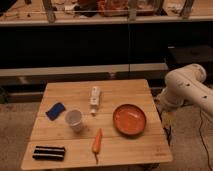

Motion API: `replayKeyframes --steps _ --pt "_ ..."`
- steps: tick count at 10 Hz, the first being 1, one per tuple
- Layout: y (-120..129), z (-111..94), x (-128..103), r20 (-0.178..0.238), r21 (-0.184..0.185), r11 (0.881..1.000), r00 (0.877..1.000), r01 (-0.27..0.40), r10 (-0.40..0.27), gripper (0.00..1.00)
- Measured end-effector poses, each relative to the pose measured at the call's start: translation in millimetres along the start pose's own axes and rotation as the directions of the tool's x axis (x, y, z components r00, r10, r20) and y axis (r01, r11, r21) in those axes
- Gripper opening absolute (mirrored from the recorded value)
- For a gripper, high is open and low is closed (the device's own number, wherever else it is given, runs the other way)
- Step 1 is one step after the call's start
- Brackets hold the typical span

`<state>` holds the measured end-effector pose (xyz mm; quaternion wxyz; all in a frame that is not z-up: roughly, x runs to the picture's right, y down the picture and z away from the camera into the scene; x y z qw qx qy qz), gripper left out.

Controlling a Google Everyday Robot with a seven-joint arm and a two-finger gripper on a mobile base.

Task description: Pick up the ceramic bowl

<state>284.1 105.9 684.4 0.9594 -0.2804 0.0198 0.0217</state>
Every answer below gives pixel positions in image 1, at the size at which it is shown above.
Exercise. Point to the orange ceramic bowl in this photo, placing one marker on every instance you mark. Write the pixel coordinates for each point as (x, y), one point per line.
(129, 119)

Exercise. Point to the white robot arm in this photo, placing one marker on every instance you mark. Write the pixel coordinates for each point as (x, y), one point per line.
(186, 83)

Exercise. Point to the white tube bottle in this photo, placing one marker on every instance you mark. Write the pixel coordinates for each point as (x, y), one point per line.
(95, 99)

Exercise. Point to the wooden table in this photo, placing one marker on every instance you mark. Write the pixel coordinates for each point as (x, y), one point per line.
(116, 149)

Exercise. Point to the white plastic cup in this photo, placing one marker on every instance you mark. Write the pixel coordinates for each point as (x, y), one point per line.
(74, 120)

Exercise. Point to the blue sponge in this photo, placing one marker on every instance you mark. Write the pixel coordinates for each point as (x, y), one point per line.
(55, 111)

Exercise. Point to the orange carrot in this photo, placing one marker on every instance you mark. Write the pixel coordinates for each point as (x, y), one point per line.
(96, 146)

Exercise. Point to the black box on right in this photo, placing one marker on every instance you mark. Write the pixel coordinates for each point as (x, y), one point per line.
(182, 56)

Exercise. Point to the orange object on shelf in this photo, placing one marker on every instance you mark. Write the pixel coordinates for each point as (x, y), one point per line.
(112, 7)

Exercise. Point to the black striped eraser block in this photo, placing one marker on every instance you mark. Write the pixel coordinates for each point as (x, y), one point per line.
(49, 153)

